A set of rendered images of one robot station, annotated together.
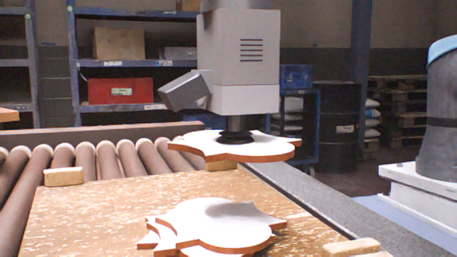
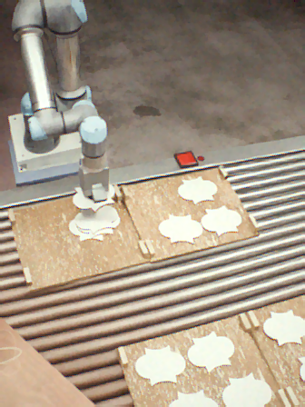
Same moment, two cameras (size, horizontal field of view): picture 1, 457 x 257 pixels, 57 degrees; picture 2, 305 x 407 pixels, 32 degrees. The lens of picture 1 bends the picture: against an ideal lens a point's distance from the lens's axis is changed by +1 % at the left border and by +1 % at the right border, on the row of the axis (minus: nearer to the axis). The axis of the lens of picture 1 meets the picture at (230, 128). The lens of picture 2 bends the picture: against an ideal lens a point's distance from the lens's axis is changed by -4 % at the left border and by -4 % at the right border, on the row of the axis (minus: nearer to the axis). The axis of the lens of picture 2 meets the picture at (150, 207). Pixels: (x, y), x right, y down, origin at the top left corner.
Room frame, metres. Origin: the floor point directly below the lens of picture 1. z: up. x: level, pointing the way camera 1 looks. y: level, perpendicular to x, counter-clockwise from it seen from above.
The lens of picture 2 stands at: (0.37, 1.25, 2.35)
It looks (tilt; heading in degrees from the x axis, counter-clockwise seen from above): 47 degrees down; 266
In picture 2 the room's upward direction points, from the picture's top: 5 degrees clockwise
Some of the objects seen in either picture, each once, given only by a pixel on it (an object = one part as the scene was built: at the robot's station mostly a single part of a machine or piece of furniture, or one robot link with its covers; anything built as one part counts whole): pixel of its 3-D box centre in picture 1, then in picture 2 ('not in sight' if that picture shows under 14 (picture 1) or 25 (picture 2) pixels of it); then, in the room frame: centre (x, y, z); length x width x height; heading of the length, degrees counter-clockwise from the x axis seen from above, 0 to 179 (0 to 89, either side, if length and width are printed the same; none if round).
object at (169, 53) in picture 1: (188, 54); not in sight; (4.75, 0.46, 1.16); 0.60 x 0.40 x 0.15; 111
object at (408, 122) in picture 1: (415, 109); not in sight; (5.63, -2.47, 0.44); 1.31 x 1.00 x 0.87; 108
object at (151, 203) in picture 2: not in sight; (188, 212); (0.13, -0.06, 0.93); 0.41 x 0.35 x 0.02; 19
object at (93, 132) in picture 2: not in sight; (93, 136); (0.46, -0.01, 1.30); 0.09 x 0.08 x 0.11; 107
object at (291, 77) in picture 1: (279, 76); not in sight; (3.89, -0.45, 0.96); 0.50 x 0.38 x 0.21; 33
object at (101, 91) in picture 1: (120, 90); not in sight; (4.55, 1.19, 0.78); 0.66 x 0.45 x 0.28; 108
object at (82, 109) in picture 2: not in sight; (81, 119); (0.51, -0.10, 1.30); 0.11 x 0.11 x 0.08; 17
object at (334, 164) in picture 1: (330, 124); not in sight; (4.30, -1.03, 0.44); 0.59 x 0.59 x 0.88
